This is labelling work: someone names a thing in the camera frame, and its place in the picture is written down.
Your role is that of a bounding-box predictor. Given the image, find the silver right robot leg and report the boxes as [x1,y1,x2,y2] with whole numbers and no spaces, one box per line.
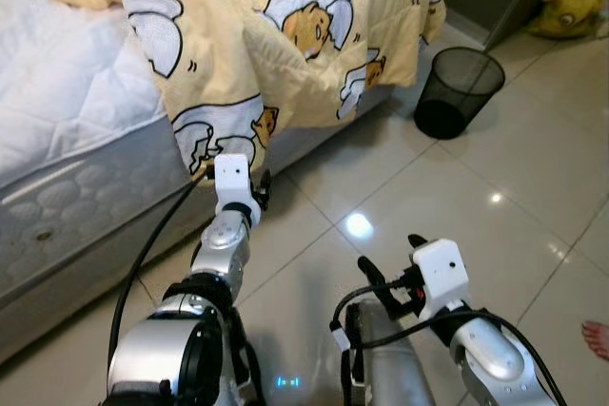
[341,300,467,406]

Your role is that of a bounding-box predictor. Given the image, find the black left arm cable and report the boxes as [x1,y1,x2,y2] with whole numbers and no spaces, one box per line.
[107,166,216,374]

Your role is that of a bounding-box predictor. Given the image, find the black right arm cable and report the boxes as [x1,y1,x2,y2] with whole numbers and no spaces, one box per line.
[328,278,558,406]

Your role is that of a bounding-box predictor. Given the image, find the bare person foot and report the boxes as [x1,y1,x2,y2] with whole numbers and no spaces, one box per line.
[580,320,609,362]

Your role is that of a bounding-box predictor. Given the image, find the black mesh waste bin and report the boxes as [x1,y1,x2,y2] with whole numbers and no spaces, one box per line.
[413,46,507,141]

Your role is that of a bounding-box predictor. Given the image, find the white quilted mattress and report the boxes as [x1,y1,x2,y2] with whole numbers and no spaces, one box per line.
[0,0,401,364]

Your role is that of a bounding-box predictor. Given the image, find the yellow plush toy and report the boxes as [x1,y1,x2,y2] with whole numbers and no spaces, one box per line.
[526,0,607,42]

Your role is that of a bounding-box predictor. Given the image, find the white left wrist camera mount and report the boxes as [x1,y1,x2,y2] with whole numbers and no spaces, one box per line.
[211,152,264,228]

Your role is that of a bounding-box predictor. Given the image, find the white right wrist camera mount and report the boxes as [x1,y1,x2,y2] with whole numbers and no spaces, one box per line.
[407,239,473,321]

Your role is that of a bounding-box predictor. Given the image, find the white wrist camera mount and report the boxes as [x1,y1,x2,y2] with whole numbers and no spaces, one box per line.
[211,152,264,228]
[407,239,473,321]

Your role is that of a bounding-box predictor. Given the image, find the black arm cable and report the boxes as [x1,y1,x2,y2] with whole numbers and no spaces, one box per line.
[107,166,216,374]
[328,278,558,406]

